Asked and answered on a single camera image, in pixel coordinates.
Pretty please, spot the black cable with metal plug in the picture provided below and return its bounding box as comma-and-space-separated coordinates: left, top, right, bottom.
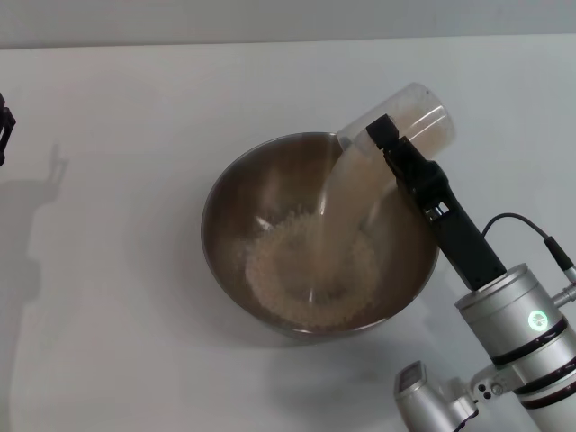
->
481, 213, 576, 283

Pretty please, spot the stainless steel mixing bowl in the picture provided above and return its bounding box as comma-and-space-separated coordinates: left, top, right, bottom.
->
201, 131, 441, 347

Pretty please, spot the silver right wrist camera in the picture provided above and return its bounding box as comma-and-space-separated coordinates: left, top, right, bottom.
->
393, 359, 518, 432

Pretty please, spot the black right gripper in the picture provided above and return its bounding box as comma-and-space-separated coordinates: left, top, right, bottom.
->
365, 114, 509, 293

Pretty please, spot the white uncooked rice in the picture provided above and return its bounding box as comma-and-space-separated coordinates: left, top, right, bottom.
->
245, 96, 447, 329

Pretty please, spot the clear plastic measuring cup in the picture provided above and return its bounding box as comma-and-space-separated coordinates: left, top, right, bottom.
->
321, 82, 456, 233

